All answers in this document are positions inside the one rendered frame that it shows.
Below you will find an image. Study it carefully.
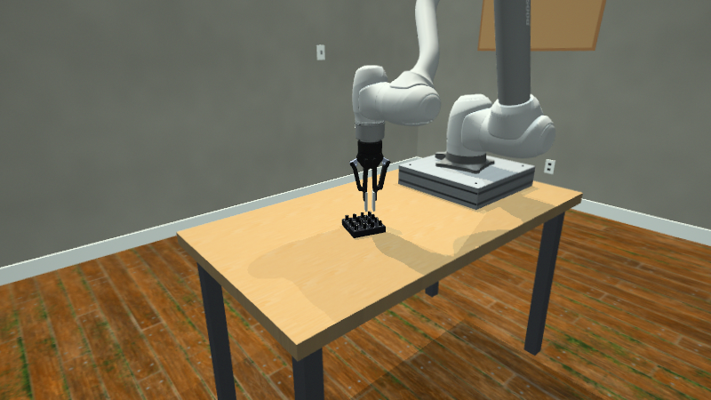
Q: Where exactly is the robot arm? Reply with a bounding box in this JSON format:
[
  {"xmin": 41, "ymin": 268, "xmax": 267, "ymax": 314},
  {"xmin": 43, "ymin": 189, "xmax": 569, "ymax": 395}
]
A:
[{"xmin": 352, "ymin": 0, "xmax": 555, "ymax": 173}]

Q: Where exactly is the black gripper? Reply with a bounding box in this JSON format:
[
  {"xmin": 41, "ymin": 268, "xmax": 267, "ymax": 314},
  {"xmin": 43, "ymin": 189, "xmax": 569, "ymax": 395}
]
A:
[{"xmin": 349, "ymin": 140, "xmax": 390, "ymax": 212}]

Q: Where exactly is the black knob box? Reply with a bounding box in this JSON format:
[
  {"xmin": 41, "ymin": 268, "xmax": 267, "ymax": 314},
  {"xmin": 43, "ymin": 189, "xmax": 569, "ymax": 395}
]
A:
[{"xmin": 342, "ymin": 211, "xmax": 386, "ymax": 238}]

